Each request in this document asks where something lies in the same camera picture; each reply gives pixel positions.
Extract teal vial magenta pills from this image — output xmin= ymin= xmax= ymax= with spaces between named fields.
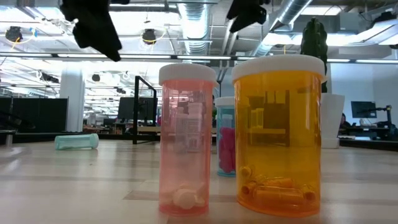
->
xmin=213 ymin=96 xmax=237 ymax=178

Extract green cactus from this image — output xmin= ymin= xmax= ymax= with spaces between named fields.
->
xmin=300 ymin=17 xmax=328 ymax=94

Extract white pillar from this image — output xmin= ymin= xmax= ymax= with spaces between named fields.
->
xmin=59 ymin=67 xmax=85 ymax=133

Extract dark computer monitor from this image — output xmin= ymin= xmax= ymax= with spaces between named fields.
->
xmin=117 ymin=96 xmax=158 ymax=121

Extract black partition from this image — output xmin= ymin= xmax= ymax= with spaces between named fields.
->
xmin=0 ymin=97 xmax=69 ymax=134

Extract teal vial white pills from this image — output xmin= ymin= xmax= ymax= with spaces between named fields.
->
xmin=54 ymin=133 xmax=100 ymax=151

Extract white round cap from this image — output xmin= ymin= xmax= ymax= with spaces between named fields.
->
xmin=231 ymin=54 xmax=327 ymax=218

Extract white plant pot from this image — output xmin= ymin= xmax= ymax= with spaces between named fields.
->
xmin=320 ymin=92 xmax=346 ymax=149

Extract pink pill vial white cap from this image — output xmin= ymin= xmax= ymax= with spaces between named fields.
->
xmin=158 ymin=63 xmax=220 ymax=217

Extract person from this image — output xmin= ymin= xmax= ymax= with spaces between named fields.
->
xmin=339 ymin=113 xmax=352 ymax=130

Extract black computer monitor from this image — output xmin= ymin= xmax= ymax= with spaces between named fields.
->
xmin=351 ymin=101 xmax=377 ymax=119

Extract silver ventilation duct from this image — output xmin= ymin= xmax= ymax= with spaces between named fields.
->
xmin=250 ymin=0 xmax=314 ymax=57
xmin=176 ymin=2 xmax=215 ymax=56

